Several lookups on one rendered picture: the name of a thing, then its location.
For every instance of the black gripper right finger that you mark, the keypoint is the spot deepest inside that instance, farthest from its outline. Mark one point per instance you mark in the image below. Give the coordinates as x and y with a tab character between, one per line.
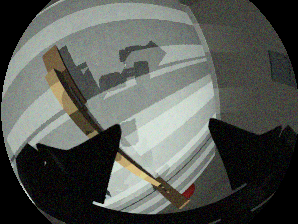
240	150

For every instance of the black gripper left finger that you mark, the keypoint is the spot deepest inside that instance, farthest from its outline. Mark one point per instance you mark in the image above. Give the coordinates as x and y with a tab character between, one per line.
89	164

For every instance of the long wooden rail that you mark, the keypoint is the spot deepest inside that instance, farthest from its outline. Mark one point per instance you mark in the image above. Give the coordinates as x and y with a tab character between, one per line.
64	95

